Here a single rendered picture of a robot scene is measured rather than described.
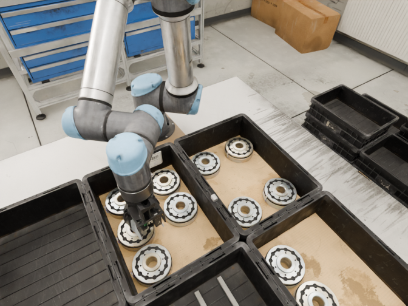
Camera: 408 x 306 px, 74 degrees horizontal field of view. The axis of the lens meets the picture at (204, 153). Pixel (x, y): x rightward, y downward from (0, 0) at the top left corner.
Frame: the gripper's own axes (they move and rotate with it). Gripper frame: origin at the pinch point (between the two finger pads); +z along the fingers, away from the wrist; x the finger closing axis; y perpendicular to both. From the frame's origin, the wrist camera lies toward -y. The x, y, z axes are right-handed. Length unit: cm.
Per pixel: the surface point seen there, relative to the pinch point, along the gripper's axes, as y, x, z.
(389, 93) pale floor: -34, 275, 86
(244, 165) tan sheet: -1.4, 39.6, 2.0
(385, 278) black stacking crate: 49, 44, 1
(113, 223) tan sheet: -6.9, -7.4, 1.9
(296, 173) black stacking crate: 14.5, 46.2, -5.4
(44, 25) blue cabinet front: -188, 14, 12
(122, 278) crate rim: 13.4, -11.5, -8.1
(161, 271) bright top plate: 14.5, -2.8, -0.9
